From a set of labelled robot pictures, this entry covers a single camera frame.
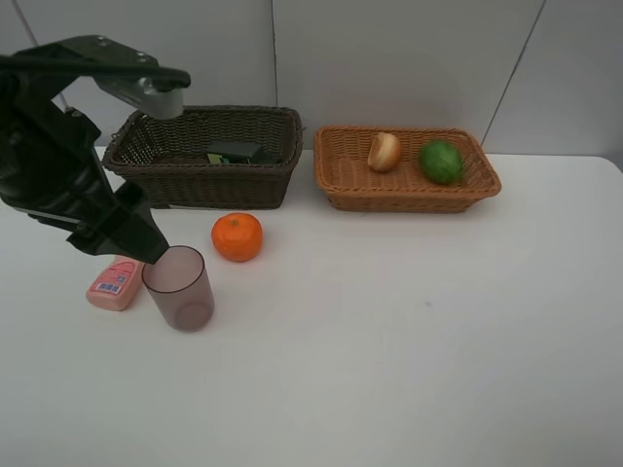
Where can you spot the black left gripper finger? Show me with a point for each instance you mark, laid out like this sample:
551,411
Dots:
127,229

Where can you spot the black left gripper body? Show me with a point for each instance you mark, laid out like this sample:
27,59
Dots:
49,169

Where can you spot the translucent purple plastic cup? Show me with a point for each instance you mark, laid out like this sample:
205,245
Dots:
179,286

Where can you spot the dark green pump bottle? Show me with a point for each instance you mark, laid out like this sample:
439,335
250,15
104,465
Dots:
226,152

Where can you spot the red yellow peach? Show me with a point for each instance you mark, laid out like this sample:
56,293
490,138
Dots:
385,152

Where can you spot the green lime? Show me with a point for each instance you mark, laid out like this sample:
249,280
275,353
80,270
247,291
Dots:
441,162

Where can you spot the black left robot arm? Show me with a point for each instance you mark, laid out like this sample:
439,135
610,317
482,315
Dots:
50,170

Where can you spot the pink lotion bottle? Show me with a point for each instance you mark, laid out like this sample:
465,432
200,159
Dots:
116,286

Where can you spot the orange mandarin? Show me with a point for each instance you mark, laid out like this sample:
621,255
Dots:
237,237

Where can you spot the dark brown wicker basket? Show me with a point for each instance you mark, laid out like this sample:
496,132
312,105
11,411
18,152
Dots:
168,159

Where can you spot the light orange wicker basket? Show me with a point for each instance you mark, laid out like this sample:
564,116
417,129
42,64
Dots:
341,171

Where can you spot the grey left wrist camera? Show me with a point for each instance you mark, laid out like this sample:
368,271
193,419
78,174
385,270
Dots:
131,76

